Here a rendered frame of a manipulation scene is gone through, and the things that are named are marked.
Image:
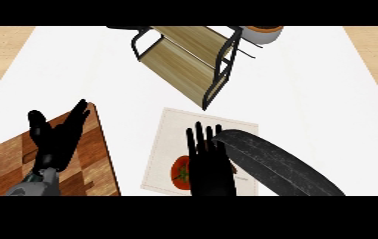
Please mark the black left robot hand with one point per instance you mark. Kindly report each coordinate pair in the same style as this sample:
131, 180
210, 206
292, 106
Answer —
57, 143

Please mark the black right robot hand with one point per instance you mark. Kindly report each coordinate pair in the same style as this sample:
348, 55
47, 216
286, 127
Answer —
209, 169

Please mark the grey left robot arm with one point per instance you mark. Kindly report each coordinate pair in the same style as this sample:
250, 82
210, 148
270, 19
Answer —
35, 184

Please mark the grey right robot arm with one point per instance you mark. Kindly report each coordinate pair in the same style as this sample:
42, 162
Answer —
281, 169

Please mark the brown sweet potato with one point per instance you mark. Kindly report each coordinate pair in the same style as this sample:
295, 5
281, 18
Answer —
234, 169

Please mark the red tomato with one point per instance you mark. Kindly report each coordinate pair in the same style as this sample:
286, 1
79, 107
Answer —
179, 174

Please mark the brown wooden cutting board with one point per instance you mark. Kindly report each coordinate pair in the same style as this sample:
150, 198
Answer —
94, 163

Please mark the white pot orange rim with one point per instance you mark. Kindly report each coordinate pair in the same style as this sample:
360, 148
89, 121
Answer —
267, 36

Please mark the wooden tiered shelf black frame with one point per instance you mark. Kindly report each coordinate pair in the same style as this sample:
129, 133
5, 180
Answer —
182, 63

